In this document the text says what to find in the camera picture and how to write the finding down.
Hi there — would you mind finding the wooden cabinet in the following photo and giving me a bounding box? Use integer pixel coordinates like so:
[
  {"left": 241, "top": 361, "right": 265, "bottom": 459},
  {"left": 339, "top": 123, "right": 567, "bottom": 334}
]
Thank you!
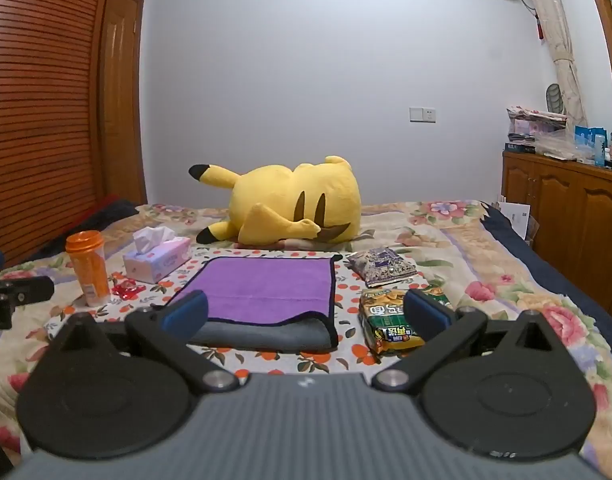
[{"left": 501, "top": 150, "right": 612, "bottom": 314}]

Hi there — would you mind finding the orange plastic bottle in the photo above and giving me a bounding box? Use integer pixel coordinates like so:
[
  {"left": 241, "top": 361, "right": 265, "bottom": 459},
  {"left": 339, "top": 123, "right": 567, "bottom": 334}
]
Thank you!
[{"left": 65, "top": 230, "right": 111, "bottom": 308}]

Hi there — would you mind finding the group of toiletry bottles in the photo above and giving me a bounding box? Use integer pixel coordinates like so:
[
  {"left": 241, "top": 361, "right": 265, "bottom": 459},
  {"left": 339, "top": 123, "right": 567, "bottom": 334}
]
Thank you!
[{"left": 574, "top": 125, "right": 612, "bottom": 172}]

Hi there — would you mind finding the green noodle packet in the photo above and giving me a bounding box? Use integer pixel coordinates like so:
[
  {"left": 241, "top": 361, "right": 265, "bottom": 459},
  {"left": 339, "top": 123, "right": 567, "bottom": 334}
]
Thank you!
[{"left": 358, "top": 283, "right": 454, "bottom": 357}]

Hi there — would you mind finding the red candy wrapper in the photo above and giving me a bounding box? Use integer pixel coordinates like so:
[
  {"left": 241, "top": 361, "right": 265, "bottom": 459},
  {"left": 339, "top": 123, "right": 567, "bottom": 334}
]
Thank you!
[{"left": 112, "top": 281, "right": 145, "bottom": 301}]

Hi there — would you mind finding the purple towel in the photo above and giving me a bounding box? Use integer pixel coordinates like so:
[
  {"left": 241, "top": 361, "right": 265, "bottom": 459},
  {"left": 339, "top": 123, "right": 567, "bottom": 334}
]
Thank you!
[{"left": 162, "top": 256, "right": 339, "bottom": 351}]

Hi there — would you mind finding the white cardboard box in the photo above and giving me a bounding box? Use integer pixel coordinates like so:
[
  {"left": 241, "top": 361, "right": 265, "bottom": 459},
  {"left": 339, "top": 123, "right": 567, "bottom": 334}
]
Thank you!
[{"left": 495, "top": 200, "right": 539, "bottom": 248}]

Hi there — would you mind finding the floral bed sheet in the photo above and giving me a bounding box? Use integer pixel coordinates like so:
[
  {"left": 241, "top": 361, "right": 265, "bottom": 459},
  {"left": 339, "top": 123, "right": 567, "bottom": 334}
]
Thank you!
[{"left": 0, "top": 200, "right": 612, "bottom": 471}]

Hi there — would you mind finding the purple snack packet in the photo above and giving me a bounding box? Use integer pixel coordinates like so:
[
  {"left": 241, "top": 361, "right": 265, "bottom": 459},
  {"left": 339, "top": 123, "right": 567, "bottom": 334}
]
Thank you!
[{"left": 346, "top": 246, "right": 418, "bottom": 289}]

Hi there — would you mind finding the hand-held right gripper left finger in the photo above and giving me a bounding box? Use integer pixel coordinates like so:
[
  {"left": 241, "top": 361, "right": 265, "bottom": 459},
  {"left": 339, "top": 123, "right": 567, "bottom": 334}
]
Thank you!
[{"left": 50, "top": 289, "right": 241, "bottom": 393}]

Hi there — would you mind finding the beige curtain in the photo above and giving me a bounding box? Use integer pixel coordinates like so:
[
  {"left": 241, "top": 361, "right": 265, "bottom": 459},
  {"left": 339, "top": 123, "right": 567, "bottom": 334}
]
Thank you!
[{"left": 515, "top": 0, "right": 589, "bottom": 128}]

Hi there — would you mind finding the wooden slatted wardrobe door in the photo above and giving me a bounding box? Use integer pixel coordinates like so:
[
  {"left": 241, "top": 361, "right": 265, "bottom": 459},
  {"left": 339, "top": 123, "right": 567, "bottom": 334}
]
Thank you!
[{"left": 0, "top": 0, "right": 120, "bottom": 270}]

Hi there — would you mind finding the stack of boxes and bags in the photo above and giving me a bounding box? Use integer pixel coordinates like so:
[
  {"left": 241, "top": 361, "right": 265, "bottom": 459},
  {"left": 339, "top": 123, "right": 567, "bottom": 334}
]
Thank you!
[{"left": 504, "top": 105, "right": 577, "bottom": 160}]

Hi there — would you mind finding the yellow plush toy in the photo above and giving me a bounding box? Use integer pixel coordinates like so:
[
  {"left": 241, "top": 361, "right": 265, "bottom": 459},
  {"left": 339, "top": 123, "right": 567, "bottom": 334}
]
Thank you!
[{"left": 188, "top": 155, "right": 363, "bottom": 245}]

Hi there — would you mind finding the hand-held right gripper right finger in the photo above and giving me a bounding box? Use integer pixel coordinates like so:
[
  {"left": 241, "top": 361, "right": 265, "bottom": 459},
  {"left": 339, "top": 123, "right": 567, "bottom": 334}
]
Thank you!
[{"left": 371, "top": 289, "right": 566, "bottom": 395}]

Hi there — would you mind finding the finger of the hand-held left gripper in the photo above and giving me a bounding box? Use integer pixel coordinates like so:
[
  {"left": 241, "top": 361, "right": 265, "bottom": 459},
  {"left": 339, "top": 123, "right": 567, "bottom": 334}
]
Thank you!
[{"left": 0, "top": 275, "right": 55, "bottom": 330}]

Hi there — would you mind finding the dark blue blanket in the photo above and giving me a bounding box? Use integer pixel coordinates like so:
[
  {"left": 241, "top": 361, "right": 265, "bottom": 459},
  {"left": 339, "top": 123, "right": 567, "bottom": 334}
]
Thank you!
[{"left": 481, "top": 205, "right": 612, "bottom": 356}]

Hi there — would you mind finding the tissue box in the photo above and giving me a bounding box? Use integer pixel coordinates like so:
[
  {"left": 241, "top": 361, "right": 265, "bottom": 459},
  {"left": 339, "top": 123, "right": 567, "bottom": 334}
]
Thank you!
[{"left": 122, "top": 226, "right": 193, "bottom": 284}]

